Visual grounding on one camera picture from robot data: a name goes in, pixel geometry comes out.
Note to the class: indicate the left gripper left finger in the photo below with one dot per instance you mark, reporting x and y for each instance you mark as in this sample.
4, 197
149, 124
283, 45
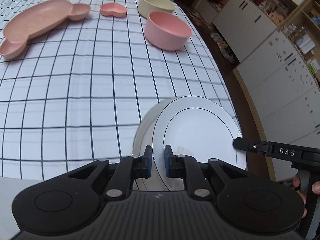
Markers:
123, 174

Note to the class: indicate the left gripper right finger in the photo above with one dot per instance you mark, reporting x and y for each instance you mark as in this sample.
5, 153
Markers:
188, 169

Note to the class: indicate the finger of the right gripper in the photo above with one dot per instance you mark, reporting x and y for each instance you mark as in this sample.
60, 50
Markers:
258, 147

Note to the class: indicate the large white plate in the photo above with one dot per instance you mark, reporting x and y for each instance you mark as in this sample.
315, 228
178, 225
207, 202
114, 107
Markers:
143, 138

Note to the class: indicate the small white plate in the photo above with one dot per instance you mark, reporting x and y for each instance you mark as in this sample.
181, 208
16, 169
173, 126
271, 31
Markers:
195, 126

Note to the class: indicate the pink bowl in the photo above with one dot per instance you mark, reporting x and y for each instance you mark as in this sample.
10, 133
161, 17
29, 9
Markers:
166, 31

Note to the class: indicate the white kitchen cabinets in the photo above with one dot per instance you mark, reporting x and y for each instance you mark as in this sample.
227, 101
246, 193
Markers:
282, 93

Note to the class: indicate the small pink heart dish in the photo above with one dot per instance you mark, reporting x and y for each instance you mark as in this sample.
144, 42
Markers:
113, 9

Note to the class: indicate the cream bowl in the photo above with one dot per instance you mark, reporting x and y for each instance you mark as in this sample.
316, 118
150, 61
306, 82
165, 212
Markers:
147, 6

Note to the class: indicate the pink bear-shaped divided plate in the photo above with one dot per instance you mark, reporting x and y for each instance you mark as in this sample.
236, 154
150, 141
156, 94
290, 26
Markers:
37, 20

